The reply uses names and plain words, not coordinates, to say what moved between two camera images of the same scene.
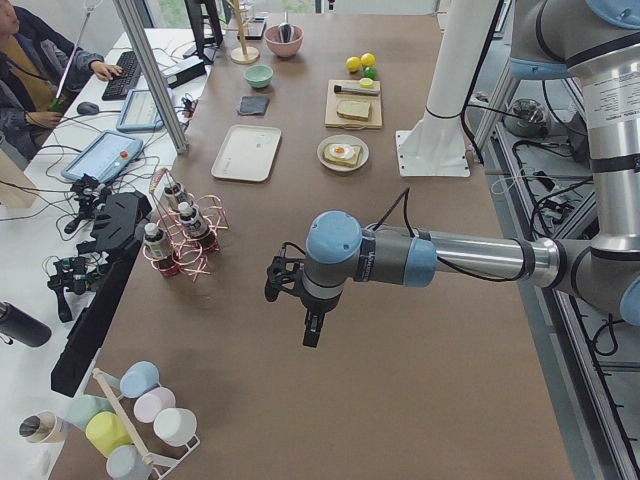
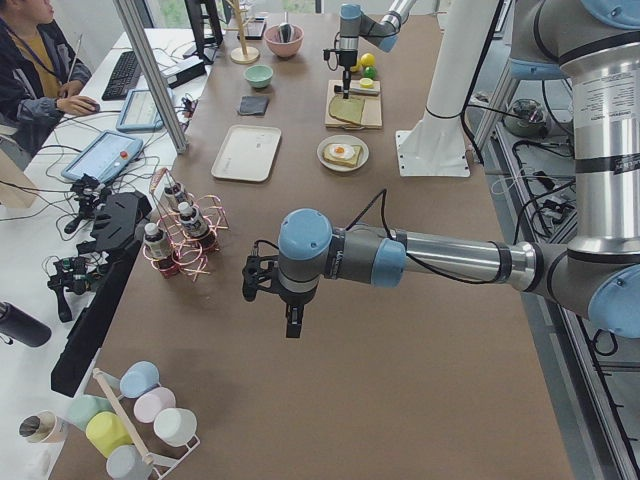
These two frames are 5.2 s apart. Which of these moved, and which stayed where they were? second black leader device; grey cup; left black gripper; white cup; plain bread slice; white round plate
Moved: left black gripper; plain bread slice
Stayed: white round plate; white cup; second black leader device; grey cup
